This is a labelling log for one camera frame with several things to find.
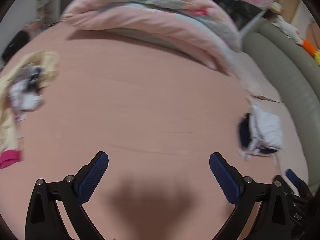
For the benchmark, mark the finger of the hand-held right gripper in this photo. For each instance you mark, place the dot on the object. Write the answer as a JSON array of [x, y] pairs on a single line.
[[292, 176]]

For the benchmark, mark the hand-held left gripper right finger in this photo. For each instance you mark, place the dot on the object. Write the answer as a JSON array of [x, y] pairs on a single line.
[[225, 177]]

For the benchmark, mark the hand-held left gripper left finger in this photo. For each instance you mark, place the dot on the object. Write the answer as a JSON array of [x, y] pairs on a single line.
[[92, 177]]

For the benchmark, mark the light blue shirt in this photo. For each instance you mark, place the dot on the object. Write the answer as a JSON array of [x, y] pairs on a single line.
[[267, 127]]

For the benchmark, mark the pile of yellow white clothes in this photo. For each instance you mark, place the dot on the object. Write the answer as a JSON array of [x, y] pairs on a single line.
[[7, 120]]

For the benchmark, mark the dark hanging clothes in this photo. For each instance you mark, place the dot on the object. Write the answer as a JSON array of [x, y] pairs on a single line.
[[225, 0]]

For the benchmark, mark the folded navy striped shorts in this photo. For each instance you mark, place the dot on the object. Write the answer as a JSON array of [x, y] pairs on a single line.
[[243, 132]]

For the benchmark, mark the magenta garment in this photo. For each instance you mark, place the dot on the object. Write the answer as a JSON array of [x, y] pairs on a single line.
[[8, 158]]

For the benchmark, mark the grey padded headboard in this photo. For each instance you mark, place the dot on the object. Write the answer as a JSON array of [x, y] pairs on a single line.
[[295, 80]]

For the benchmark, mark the white garment with black trim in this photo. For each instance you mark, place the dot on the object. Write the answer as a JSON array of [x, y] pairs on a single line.
[[25, 97]]

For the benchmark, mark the yellow plush toy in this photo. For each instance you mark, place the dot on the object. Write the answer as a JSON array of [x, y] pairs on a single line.
[[317, 58]]

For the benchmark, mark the orange carrot plush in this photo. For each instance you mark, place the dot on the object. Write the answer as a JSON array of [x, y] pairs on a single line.
[[308, 47]]

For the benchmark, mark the white bunny plush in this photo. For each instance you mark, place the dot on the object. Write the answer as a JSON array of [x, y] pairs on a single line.
[[287, 30]]

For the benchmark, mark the black bag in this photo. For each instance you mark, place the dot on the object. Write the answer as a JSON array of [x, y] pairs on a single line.
[[15, 45]]

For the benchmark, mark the folded pink quilt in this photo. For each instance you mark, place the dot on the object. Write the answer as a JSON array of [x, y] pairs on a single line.
[[150, 17]]

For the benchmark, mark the white shelf rack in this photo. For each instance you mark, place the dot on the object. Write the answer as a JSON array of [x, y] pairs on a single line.
[[45, 3]]

